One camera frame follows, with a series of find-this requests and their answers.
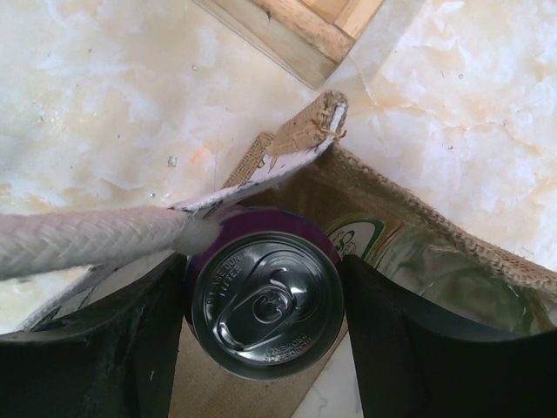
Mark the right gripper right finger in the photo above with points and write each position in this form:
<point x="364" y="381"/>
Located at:
<point x="416" y="359"/>

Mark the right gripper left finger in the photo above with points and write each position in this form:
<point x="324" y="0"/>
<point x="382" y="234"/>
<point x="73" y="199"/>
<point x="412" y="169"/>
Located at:
<point x="113" y="358"/>

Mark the green glass soda water bottle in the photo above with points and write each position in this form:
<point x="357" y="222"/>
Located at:
<point x="426" y="264"/>

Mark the purple soda can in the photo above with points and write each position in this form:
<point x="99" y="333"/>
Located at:
<point x="265" y="301"/>

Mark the canvas burlap tote bag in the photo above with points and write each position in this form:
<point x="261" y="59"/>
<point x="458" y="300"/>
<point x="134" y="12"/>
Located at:
<point x="300" y="169"/>

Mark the wooden clothes rack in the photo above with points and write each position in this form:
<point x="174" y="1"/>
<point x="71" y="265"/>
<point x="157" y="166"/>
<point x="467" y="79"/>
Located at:
<point x="310" y="39"/>

